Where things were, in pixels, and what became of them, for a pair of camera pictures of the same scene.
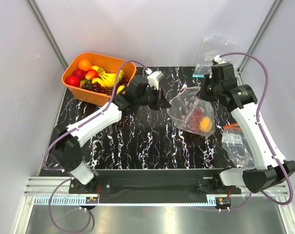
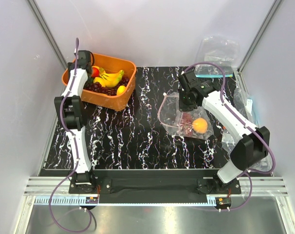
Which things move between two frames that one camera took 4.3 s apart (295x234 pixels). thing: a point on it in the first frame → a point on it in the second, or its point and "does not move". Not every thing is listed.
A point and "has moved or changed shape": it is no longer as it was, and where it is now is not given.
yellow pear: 99,80 does not move
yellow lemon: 120,87 does not move
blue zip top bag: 216,48 does not move
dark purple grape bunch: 96,87 does not move
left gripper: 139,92 → 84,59
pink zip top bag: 187,112 has moved or changed shape
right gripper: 202,93 → 182,107
